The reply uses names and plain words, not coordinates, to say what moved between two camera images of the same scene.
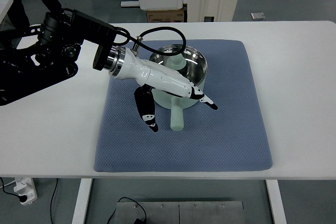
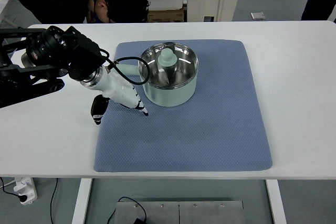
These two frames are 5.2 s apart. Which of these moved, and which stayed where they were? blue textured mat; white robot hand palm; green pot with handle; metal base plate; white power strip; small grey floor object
Moved: green pot with handle; white robot hand palm
Stayed: small grey floor object; white power strip; metal base plate; blue textured mat
